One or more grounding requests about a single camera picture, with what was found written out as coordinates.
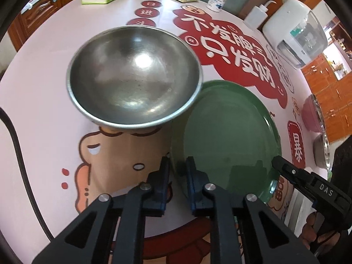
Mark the clear squeeze bottle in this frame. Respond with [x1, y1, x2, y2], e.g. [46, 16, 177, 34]
[243, 0, 276, 30]

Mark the right hand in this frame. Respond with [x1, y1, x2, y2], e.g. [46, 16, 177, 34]
[299, 212, 341, 253]

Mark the black cable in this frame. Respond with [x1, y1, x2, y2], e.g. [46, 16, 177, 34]
[0, 107, 55, 242]

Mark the pink steel bowl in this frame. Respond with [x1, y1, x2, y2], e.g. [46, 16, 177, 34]
[301, 94, 326, 133]

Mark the white storage box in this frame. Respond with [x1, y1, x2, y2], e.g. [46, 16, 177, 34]
[262, 0, 328, 69]

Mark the green plate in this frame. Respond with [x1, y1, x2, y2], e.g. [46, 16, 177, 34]
[171, 80, 282, 203]

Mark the small steel bowl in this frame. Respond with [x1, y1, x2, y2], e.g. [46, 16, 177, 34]
[66, 25, 204, 130]

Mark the wooden cabinet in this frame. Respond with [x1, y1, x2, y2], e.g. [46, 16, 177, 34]
[301, 17, 351, 142]

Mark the large steel bowl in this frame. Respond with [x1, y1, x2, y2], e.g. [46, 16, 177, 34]
[313, 132, 330, 171]

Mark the printed tablecloth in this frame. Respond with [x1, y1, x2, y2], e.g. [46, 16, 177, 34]
[0, 0, 331, 264]

